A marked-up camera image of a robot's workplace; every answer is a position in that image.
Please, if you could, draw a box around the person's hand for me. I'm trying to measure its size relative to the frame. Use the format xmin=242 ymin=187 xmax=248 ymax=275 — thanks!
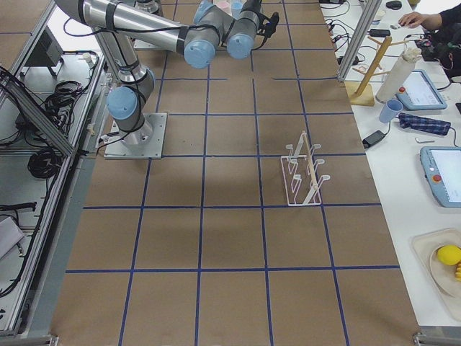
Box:
xmin=398 ymin=12 xmax=428 ymax=27

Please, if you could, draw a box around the blue cup on desk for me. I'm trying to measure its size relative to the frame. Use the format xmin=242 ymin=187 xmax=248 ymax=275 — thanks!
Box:
xmin=379 ymin=99 xmax=403 ymax=123

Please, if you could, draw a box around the light blue cup rear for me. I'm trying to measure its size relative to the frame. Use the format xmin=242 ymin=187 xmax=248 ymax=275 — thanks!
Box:
xmin=230 ymin=0 xmax=243 ymax=19

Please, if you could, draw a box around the pink plastic cup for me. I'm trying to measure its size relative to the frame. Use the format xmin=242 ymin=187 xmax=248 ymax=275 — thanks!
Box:
xmin=214 ymin=0 xmax=231 ymax=14

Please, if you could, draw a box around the blue teach pendant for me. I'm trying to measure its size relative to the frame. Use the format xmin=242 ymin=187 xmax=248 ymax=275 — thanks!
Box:
xmin=420 ymin=146 xmax=460 ymax=208
xmin=395 ymin=69 xmax=447 ymax=110

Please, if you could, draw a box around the wooden mug tree stand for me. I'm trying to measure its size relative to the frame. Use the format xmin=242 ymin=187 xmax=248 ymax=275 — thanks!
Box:
xmin=345 ymin=35 xmax=407 ymax=107

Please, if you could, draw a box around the plaid blue cloth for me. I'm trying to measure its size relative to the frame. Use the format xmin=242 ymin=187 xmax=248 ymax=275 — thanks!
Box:
xmin=398 ymin=112 xmax=451 ymax=136

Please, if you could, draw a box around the black power adapter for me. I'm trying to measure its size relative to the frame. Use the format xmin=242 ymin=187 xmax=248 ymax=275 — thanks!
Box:
xmin=362 ymin=130 xmax=386 ymax=149

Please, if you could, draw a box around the yellow lemon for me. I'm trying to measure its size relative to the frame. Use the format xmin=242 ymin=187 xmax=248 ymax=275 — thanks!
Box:
xmin=437 ymin=244 xmax=461 ymax=265

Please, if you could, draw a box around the beige tray on desk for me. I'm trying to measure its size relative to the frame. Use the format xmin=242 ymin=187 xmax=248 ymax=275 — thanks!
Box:
xmin=412 ymin=229 xmax=460 ymax=321

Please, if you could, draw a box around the aluminium frame post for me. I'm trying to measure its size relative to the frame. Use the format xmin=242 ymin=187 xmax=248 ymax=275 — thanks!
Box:
xmin=337 ymin=0 xmax=381 ymax=81

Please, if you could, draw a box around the white wire cup rack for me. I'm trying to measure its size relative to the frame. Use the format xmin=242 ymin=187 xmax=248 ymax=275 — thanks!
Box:
xmin=280 ymin=131 xmax=331 ymax=207

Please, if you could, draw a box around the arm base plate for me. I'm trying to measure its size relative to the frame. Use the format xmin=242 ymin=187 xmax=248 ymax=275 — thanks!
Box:
xmin=104 ymin=112 xmax=167 ymax=159

